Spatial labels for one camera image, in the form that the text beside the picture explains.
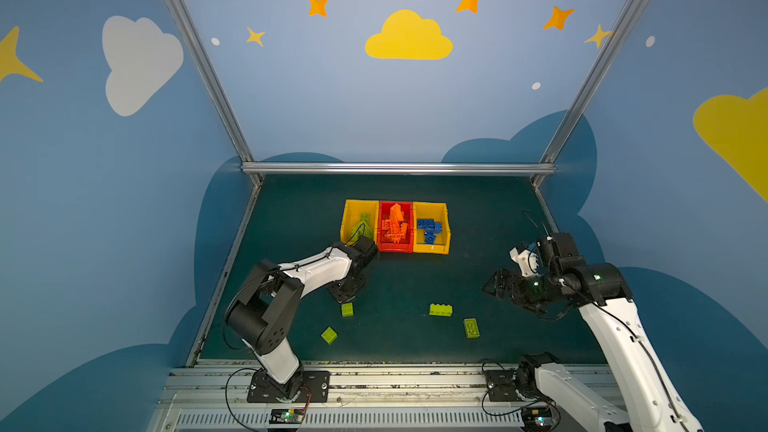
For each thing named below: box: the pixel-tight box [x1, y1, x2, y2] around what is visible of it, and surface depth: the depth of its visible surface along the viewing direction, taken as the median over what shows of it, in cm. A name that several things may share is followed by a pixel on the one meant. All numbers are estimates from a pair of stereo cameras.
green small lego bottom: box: [320, 326, 338, 345], surface depth 83 cm
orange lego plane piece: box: [382, 203, 408, 243], surface depth 103 cm
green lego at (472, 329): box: [464, 318, 480, 339], surface depth 85 cm
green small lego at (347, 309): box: [341, 302, 354, 317], surface depth 88 cm
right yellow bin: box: [413, 202, 451, 255], surface depth 103 cm
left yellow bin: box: [340, 199, 380, 244], surface depth 106 cm
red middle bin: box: [377, 201, 413, 253], surface depth 101 cm
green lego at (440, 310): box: [429, 303, 453, 317], surface depth 88 cm
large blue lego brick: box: [418, 219, 442, 234], surface depth 107 cm
